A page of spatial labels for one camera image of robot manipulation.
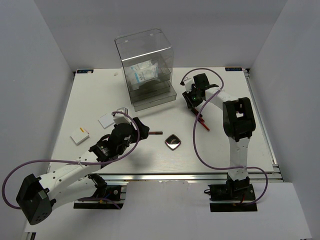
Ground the red black lipstick pen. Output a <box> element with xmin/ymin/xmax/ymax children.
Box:
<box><xmin>190</xmin><ymin>108</ymin><xmax>210</xmax><ymax>132</ymax></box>

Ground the cotton pad packet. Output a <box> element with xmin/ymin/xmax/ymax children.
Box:
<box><xmin>128</xmin><ymin>68</ymin><xmax>158</xmax><ymax>87</ymax></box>
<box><xmin>129</xmin><ymin>59</ymin><xmax>158</xmax><ymax>72</ymax></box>

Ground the clear acrylic drawer organizer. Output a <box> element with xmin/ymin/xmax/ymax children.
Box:
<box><xmin>114</xmin><ymin>28</ymin><xmax>177</xmax><ymax>112</ymax></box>

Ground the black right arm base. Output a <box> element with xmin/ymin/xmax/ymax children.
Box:
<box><xmin>203</xmin><ymin>184</ymin><xmax>258</xmax><ymax>213</ymax></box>

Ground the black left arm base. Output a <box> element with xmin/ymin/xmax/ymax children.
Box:
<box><xmin>73</xmin><ymin>173</ymin><xmax>124</xmax><ymax>210</ymax></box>

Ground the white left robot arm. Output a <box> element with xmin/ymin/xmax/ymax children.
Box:
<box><xmin>16</xmin><ymin>117</ymin><xmax>150</xmax><ymax>225</ymax></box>

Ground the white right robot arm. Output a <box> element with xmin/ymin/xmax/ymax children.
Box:
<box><xmin>180</xmin><ymin>73</ymin><xmax>256</xmax><ymax>200</ymax></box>

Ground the dark lip gloss tube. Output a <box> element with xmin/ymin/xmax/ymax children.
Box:
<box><xmin>148</xmin><ymin>131</ymin><xmax>163</xmax><ymax>135</ymax></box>

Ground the white square card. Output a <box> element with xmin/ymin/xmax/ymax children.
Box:
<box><xmin>98</xmin><ymin>113</ymin><xmax>115</xmax><ymax>129</ymax></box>

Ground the black square compact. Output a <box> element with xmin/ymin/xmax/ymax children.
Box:
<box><xmin>164</xmin><ymin>134</ymin><xmax>182</xmax><ymax>151</ymax></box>

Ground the blue label right corner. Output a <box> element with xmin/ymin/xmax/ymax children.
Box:
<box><xmin>225</xmin><ymin>67</ymin><xmax>243</xmax><ymax>72</ymax></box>

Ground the blue label corner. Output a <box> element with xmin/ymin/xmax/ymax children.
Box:
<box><xmin>225</xmin><ymin>67</ymin><xmax>243</xmax><ymax>72</ymax></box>
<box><xmin>76</xmin><ymin>69</ymin><xmax>94</xmax><ymax>74</ymax></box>

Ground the white card with yellow mark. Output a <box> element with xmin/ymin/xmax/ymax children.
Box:
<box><xmin>70</xmin><ymin>127</ymin><xmax>90</xmax><ymax>146</ymax></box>

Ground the blue label left corner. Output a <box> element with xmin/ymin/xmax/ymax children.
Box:
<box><xmin>76</xmin><ymin>69</ymin><xmax>94</xmax><ymax>74</ymax></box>

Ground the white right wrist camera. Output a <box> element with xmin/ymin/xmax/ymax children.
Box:
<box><xmin>180</xmin><ymin>77</ymin><xmax>194</xmax><ymax>94</ymax></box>

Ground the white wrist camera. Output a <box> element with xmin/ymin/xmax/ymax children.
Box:
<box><xmin>111</xmin><ymin>107</ymin><xmax>131</xmax><ymax>125</ymax></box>
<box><xmin>180</xmin><ymin>77</ymin><xmax>194</xmax><ymax>94</ymax></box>

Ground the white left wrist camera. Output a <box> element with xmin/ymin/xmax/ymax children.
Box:
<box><xmin>111</xmin><ymin>107</ymin><xmax>131</xmax><ymax>125</ymax></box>

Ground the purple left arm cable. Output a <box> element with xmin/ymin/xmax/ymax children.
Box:
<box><xmin>1</xmin><ymin>111</ymin><xmax>141</xmax><ymax>210</ymax></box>

